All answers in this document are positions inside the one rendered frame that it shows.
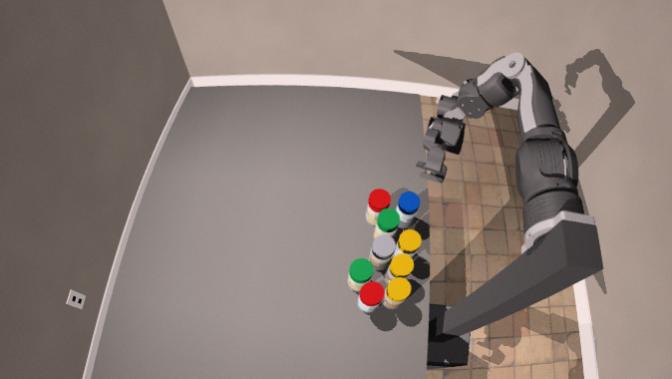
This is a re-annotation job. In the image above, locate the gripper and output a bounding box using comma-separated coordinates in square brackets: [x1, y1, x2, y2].
[416, 117, 466, 184]

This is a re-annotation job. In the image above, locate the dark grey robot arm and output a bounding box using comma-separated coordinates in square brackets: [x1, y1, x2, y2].
[437, 53, 595, 254]

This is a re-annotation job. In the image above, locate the red-capped bottle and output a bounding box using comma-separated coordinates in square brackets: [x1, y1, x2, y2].
[357, 281, 385, 313]
[366, 189, 391, 226]

